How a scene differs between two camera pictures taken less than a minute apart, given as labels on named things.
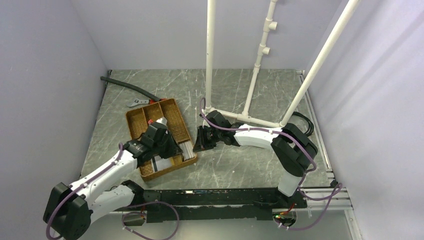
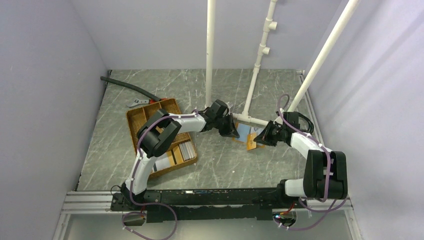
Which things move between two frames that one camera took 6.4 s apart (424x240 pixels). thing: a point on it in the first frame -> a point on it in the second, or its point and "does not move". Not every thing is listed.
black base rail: [240, 204] does not move
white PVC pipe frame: [270, 26] does not move
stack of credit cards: [187, 150] does not move
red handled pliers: [136, 101] does not move
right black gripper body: [217, 134] -> [279, 132]
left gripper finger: [166, 152] -> [225, 130]
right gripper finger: [205, 139] -> [268, 135]
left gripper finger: [171, 147] -> [233, 132]
